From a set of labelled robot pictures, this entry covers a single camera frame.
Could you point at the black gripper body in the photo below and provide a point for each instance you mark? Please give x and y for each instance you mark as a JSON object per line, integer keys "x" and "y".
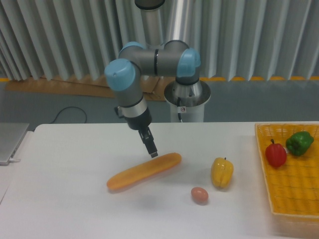
{"x": 140, "y": 122}

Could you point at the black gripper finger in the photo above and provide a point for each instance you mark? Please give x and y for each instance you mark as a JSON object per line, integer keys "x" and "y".
{"x": 142, "y": 136}
{"x": 148, "y": 141}

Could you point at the long orange bread loaf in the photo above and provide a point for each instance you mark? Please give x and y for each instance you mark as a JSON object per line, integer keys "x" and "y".
{"x": 143, "y": 171}

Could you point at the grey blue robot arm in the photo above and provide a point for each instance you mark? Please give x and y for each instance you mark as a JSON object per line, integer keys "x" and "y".
{"x": 167, "y": 54}

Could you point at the brown cardboard sheet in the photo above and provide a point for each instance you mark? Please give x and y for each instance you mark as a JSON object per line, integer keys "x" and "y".
{"x": 152, "y": 87}

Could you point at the brown egg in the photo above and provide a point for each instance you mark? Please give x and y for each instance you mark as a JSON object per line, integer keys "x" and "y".
{"x": 199, "y": 195}

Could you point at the yellow bell pepper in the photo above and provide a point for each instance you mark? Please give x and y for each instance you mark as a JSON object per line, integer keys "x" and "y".
{"x": 221, "y": 172}

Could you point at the white folding partition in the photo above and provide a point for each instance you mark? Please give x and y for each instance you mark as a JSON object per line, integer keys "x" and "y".
{"x": 235, "y": 38}

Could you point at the silver laptop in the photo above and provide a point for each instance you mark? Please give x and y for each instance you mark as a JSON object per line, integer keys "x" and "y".
{"x": 11, "y": 136}

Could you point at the red bell pepper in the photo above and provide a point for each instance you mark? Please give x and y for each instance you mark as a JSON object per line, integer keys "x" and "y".
{"x": 275, "y": 154}

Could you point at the green bell pepper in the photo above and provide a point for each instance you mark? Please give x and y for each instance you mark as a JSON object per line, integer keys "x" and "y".
{"x": 299, "y": 143}

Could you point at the yellow woven basket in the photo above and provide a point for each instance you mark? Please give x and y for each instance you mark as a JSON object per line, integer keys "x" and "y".
{"x": 293, "y": 188}

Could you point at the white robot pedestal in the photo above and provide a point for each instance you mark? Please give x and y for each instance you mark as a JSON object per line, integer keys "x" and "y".
{"x": 187, "y": 102}

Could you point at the white laptop cable plug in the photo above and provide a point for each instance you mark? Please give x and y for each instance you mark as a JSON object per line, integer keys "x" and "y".
{"x": 12, "y": 160}

